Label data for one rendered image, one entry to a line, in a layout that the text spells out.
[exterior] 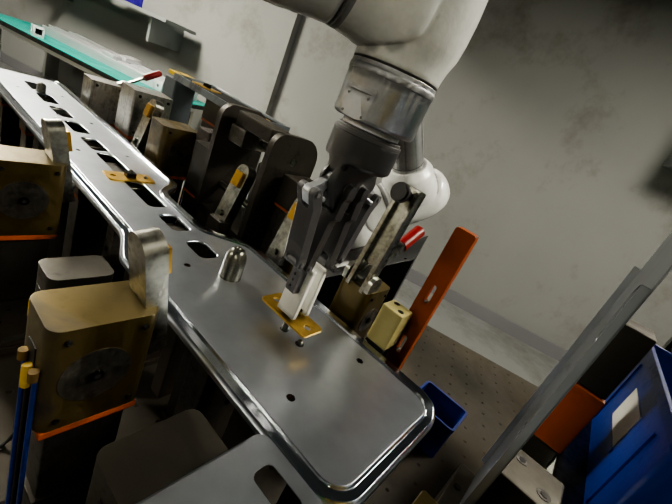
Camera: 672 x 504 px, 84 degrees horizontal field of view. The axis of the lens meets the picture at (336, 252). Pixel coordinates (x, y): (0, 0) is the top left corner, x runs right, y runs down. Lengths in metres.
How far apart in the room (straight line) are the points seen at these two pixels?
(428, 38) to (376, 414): 0.38
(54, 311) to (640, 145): 3.73
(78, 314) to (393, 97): 0.33
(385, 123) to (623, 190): 3.47
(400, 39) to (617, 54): 3.46
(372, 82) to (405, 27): 0.05
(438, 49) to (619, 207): 3.47
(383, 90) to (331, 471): 0.34
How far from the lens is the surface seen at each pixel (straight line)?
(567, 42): 3.75
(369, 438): 0.43
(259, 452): 0.37
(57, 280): 0.52
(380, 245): 0.57
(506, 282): 3.78
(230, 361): 0.43
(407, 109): 0.38
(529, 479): 0.39
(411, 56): 0.37
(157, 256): 0.37
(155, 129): 1.00
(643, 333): 0.50
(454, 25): 0.38
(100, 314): 0.39
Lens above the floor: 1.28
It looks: 21 degrees down
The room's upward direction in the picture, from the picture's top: 24 degrees clockwise
